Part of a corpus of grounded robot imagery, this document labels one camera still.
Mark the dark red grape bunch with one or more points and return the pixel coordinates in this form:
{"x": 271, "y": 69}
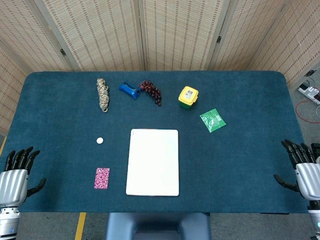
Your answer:
{"x": 152, "y": 92}

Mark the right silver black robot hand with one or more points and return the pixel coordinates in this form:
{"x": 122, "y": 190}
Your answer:
{"x": 310, "y": 180}

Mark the blue snack packet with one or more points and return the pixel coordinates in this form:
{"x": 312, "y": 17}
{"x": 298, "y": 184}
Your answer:
{"x": 128, "y": 89}

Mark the white magnetic board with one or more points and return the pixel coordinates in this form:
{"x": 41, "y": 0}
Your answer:
{"x": 153, "y": 162}

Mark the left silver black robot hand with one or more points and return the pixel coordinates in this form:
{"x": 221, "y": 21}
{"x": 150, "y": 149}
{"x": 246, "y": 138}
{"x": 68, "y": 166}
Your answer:
{"x": 12, "y": 185}

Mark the blue carpet table cover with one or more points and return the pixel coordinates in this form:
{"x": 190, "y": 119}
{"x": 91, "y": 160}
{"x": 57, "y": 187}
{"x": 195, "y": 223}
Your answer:
{"x": 160, "y": 150}

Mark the black screen hinge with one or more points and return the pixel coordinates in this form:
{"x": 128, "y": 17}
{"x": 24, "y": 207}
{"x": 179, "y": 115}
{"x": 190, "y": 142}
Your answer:
{"x": 62, "y": 52}
{"x": 219, "y": 39}

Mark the green foil sachet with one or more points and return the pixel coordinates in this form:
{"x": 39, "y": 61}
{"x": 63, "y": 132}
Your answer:
{"x": 212, "y": 120}

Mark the magenta patterned packet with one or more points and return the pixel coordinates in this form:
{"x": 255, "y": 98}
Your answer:
{"x": 102, "y": 178}

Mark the green container yellow lid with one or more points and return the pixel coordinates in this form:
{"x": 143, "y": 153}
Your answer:
{"x": 188, "y": 96}

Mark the woven bamboo folding screen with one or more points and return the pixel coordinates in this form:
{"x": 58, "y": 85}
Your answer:
{"x": 175, "y": 32}

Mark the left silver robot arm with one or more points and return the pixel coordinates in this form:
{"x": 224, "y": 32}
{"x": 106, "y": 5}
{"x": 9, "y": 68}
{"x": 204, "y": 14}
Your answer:
{"x": 8, "y": 222}

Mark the white power strip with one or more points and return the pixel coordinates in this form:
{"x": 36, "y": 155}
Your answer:
{"x": 310, "y": 92}

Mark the small white disc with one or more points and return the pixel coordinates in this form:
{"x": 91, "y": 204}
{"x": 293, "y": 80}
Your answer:
{"x": 100, "y": 140}

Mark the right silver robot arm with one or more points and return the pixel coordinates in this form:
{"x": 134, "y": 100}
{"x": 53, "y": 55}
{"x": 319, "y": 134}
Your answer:
{"x": 315, "y": 220}

